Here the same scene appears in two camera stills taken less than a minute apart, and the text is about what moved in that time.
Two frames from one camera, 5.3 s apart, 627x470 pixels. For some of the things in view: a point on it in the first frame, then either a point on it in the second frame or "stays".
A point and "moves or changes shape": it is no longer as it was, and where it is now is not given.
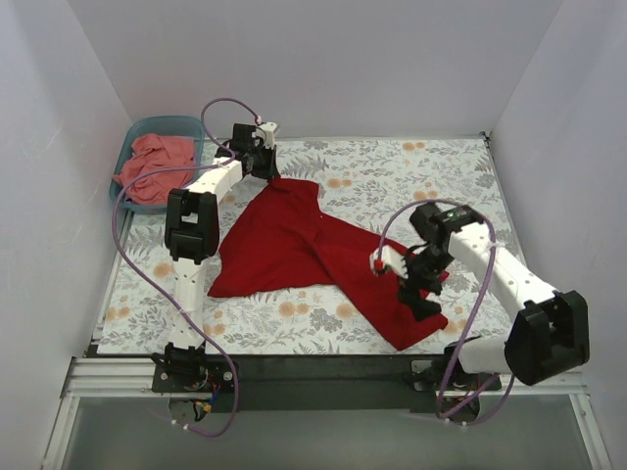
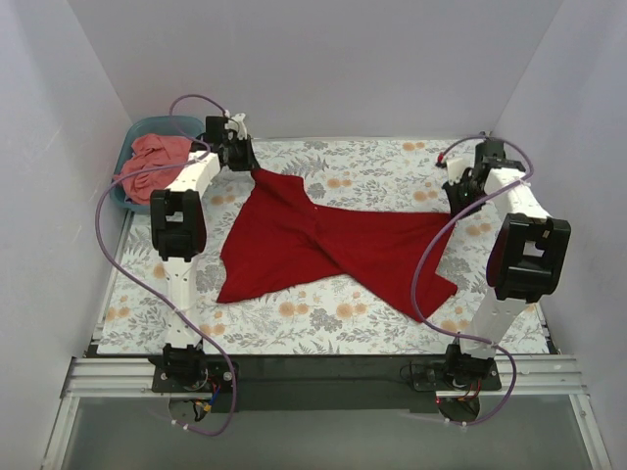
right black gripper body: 422,282 -> 458,197
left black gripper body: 262,164 -> 243,157
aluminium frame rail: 98,377 stays
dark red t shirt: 274,237 moves or changes shape
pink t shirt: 153,152 stays
